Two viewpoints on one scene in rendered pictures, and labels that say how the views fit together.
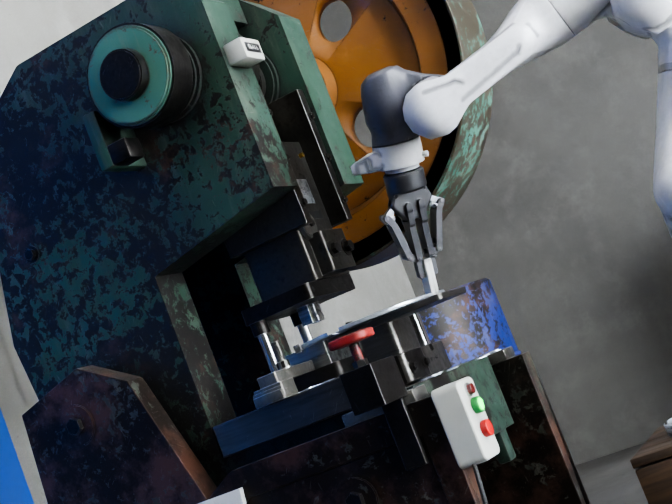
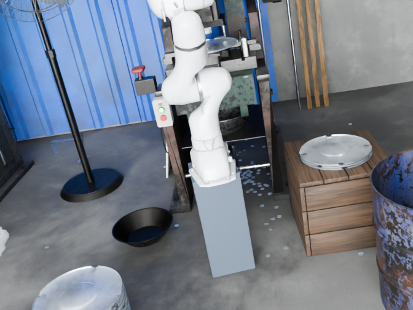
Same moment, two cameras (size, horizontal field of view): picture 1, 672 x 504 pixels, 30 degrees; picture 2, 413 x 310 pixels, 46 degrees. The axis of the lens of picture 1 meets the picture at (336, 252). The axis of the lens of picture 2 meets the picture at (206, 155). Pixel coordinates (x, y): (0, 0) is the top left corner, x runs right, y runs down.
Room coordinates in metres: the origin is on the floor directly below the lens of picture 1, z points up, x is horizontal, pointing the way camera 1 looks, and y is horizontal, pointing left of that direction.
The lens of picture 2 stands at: (1.56, -2.20, 1.28)
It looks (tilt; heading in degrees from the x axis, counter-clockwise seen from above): 24 degrees down; 72
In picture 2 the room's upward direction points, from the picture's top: 11 degrees counter-clockwise
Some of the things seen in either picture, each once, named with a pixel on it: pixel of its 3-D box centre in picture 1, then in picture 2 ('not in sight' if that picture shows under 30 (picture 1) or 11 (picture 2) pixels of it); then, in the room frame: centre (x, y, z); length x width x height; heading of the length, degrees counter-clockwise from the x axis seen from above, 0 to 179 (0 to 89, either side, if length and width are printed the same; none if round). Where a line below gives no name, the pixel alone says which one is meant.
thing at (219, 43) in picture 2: (373, 319); (207, 45); (2.37, -0.02, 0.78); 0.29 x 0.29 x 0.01
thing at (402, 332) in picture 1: (407, 344); (209, 62); (2.35, -0.06, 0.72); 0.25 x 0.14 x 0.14; 65
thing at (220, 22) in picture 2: (301, 305); (205, 24); (2.43, 0.10, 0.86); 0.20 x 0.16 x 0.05; 155
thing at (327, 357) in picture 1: (325, 354); not in sight; (2.42, 0.09, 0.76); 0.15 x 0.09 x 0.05; 155
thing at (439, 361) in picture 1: (338, 395); (212, 61); (2.43, 0.10, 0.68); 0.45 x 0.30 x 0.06; 155
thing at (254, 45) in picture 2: not in sight; (242, 40); (2.58, 0.02, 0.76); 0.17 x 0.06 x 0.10; 155
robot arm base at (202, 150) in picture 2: not in sight; (211, 155); (2.08, -0.63, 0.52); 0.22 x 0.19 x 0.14; 75
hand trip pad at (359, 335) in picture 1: (357, 356); (139, 75); (2.03, 0.03, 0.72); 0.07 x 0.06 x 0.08; 65
